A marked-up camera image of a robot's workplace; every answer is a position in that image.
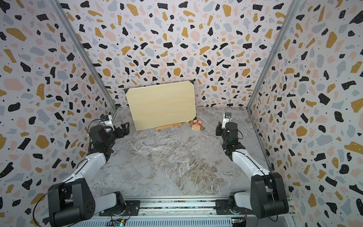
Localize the wooden easel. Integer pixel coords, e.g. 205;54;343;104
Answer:
156;123;182;131

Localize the light wooden board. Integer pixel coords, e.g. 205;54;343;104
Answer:
126;81;196;131

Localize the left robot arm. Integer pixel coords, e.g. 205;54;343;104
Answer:
47;123;130;227

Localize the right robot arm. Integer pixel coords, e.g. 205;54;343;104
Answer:
216;122;289;218

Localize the small red white box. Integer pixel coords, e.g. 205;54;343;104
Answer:
192;120;202;131

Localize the small electronics board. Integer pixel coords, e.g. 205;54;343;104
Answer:
112;219;127;227

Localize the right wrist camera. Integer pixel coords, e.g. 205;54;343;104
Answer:
222;113;232;129

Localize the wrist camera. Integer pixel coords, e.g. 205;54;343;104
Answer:
222;113;232;129
99;114;113;127

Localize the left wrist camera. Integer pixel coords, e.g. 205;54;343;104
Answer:
99;114;113;127

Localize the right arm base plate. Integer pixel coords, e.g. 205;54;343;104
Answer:
213;200;246;216

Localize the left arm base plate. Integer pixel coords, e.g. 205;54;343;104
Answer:
98;200;140;218

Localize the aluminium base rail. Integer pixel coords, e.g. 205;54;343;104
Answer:
76;195;300;227

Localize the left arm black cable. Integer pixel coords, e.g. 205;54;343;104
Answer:
32;190;57;226

